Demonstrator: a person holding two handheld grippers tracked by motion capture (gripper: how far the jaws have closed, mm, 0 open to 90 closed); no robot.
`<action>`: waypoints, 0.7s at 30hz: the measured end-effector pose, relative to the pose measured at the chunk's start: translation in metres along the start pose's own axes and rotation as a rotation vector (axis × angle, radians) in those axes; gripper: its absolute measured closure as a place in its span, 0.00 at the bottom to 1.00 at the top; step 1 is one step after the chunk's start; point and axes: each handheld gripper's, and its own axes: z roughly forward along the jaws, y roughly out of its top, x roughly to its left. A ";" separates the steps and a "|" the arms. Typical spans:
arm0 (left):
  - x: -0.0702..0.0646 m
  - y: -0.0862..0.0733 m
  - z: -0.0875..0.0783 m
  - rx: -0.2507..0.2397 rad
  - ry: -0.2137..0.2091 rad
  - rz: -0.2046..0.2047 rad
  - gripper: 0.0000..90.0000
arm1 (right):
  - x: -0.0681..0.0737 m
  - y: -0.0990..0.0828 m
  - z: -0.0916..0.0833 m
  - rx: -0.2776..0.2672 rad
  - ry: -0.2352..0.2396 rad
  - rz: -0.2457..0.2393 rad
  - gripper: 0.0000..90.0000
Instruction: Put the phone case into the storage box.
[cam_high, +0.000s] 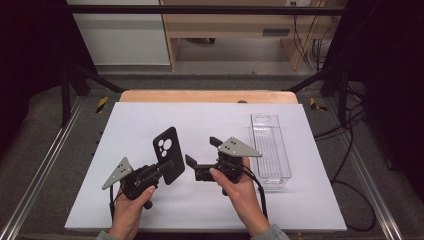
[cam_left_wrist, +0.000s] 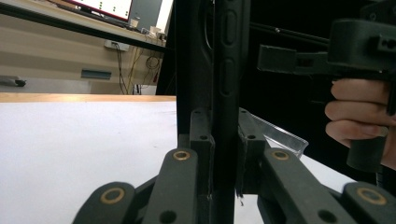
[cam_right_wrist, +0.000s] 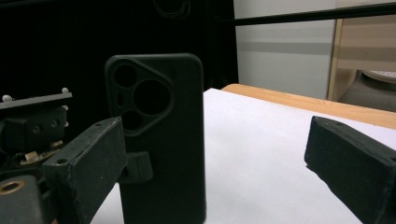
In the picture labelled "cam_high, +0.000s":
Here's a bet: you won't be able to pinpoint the person's right hand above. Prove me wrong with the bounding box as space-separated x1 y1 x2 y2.
208 157 268 225

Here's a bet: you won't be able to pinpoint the black diagonal frame strut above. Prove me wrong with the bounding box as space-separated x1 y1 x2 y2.
283 64 351 128
59 63 126 128

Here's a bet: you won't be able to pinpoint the clear plastic container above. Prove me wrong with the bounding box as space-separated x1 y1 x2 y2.
249 112 293 192

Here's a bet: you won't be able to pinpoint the grey desk slot plate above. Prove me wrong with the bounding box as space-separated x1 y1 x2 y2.
262 28 291 37

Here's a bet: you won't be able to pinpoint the wooden desk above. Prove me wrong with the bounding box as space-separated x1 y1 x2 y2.
159 0 334 73

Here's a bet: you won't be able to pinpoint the black floor cables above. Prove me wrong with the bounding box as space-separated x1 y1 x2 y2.
313 79 378 233

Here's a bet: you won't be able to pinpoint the aluminium floor rail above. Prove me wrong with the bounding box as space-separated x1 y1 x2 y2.
324 96 406 240
0 96 85 240

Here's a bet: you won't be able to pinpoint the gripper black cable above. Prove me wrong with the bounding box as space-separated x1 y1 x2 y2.
108 184 118 222
241 164 270 221

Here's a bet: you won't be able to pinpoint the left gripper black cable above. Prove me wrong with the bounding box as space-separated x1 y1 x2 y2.
108 184 118 222

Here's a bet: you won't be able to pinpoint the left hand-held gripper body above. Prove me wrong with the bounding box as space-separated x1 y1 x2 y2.
101 156 165 210

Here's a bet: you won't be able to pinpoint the black hanging cables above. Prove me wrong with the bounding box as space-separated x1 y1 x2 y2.
292 13 327 73

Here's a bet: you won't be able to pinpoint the black phone case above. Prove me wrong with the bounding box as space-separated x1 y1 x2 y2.
152 126 186 186

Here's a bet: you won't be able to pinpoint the black curtain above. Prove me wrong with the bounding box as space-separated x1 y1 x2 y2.
319 0 424 191
0 0 98 158

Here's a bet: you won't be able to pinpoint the white cabinet panel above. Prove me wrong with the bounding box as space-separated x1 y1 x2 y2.
66 0 171 66

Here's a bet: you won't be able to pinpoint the person's left hand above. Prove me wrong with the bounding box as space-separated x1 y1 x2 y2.
111 184 157 228

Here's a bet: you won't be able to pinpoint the yellow black tape piece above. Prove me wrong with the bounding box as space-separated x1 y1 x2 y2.
95 95 110 115
309 97 329 113

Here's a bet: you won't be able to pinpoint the white table mat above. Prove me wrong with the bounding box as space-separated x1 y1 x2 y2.
64 101 348 233

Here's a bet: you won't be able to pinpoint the black horizontal frame bar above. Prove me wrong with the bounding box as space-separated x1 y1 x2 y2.
66 4 348 16

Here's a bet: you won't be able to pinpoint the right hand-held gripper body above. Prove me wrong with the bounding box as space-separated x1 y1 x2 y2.
194 136 264 185

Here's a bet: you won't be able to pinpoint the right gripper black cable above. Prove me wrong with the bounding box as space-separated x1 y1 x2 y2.
241 164 270 221

